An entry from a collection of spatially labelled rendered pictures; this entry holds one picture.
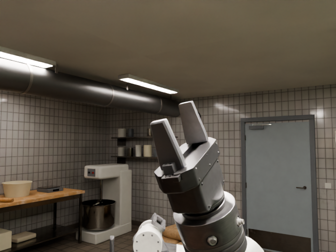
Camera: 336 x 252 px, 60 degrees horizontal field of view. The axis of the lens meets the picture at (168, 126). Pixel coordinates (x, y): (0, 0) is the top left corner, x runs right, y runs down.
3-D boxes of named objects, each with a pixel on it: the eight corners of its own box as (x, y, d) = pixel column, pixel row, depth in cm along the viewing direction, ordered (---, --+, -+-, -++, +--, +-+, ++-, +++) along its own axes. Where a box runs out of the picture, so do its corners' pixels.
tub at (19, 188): (10, 199, 428) (11, 184, 430) (-5, 196, 452) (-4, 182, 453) (37, 195, 465) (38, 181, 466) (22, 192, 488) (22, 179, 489)
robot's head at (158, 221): (130, 244, 69) (148, 217, 69) (134, 233, 78) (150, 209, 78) (151, 260, 69) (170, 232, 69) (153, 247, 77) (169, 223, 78)
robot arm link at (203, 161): (134, 180, 35) (164, 261, 38) (206, 173, 31) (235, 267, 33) (176, 141, 46) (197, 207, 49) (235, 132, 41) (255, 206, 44)
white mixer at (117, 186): (97, 246, 488) (98, 167, 496) (71, 239, 523) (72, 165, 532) (135, 231, 571) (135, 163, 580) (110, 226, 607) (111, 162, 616)
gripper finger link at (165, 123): (171, 117, 33) (186, 166, 35) (148, 122, 35) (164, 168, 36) (165, 121, 32) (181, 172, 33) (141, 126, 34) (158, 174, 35)
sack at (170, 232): (208, 239, 432) (208, 229, 434) (194, 245, 405) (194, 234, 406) (175, 232, 472) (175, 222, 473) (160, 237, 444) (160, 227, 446)
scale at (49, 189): (48, 193, 483) (48, 188, 483) (36, 191, 500) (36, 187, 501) (63, 190, 508) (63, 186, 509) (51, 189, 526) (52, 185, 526)
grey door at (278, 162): (318, 262, 422) (313, 114, 436) (241, 247, 484) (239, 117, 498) (319, 260, 430) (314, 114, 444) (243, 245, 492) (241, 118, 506)
